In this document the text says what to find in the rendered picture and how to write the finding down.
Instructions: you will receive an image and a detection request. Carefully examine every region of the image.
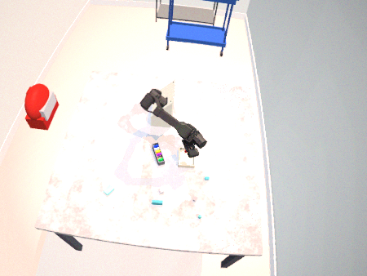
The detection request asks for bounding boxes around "teal rectangular block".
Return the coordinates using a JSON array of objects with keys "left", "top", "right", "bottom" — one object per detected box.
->
[{"left": 152, "top": 200, "right": 163, "bottom": 205}]

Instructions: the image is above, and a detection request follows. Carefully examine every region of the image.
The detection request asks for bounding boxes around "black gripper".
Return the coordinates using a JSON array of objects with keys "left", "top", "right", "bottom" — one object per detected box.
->
[{"left": 182, "top": 139, "right": 199, "bottom": 158}]

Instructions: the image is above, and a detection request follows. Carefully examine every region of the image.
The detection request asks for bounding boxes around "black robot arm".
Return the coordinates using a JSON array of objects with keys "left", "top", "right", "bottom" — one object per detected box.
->
[{"left": 140, "top": 89, "right": 207, "bottom": 149}]

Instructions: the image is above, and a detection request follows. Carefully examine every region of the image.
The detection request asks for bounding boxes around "small cyan flat block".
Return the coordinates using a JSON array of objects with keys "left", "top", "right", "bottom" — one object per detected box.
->
[{"left": 104, "top": 185, "right": 115, "bottom": 196}]

